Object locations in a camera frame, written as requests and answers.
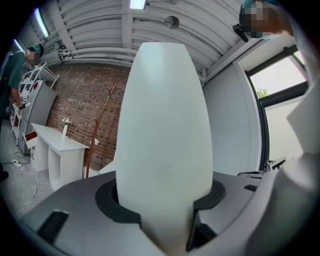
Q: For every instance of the small white tag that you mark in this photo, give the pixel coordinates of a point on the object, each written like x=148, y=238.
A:
x=94, y=141

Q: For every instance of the white ladder shelf rack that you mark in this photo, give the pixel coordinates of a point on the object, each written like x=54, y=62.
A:
x=40, y=72

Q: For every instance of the white power strip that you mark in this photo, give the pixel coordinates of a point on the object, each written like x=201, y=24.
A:
x=16, y=163

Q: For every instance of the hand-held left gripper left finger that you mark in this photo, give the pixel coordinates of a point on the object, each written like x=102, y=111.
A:
x=82, y=200

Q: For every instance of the black framed window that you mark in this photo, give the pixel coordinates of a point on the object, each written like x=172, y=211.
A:
x=277, y=75

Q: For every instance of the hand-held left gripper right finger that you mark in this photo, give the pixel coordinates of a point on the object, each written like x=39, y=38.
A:
x=230, y=200

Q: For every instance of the long ceiling tube light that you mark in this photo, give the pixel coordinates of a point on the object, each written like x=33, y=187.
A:
x=18, y=45
x=41, y=22

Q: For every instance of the person's grey shirt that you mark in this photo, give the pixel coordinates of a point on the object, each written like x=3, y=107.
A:
x=311, y=112

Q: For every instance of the rectangular ceiling light panel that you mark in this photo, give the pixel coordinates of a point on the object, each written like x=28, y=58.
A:
x=137, y=3

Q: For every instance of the person's head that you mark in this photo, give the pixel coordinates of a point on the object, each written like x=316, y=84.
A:
x=265, y=20

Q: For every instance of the grey metal cabinet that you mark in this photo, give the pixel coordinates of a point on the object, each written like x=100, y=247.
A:
x=37, y=112

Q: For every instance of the wooden coat rack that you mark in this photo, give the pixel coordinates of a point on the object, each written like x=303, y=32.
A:
x=96, y=140

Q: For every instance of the white table top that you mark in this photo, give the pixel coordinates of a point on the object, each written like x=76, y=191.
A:
x=108, y=168

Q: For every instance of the white vase with white flowers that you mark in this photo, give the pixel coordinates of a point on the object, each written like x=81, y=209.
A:
x=65, y=130

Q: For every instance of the white side table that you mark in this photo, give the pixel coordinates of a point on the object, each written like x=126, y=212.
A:
x=62, y=150

